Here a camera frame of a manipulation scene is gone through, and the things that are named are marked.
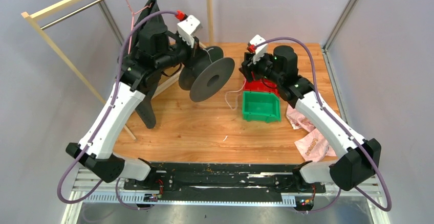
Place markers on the dark grey hanging cloth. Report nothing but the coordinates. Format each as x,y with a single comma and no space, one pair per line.
139,70

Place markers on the pink patterned cloth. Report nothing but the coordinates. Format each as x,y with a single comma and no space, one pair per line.
313,147

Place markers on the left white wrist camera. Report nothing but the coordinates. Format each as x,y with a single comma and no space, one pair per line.
188,28

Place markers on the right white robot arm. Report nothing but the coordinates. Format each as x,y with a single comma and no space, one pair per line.
355,152

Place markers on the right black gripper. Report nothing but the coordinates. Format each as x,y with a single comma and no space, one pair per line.
248,66

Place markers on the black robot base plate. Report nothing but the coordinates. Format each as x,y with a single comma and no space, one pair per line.
224,183

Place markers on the black cable spool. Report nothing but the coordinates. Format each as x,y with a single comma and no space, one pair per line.
208,74

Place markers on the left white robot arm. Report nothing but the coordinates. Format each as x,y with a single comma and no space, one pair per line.
95,150

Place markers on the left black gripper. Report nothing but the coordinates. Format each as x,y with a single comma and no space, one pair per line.
193,53

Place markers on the red storage bin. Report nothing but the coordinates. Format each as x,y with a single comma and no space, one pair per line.
262,85

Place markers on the green storage bin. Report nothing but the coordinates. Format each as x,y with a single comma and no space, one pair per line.
261,106

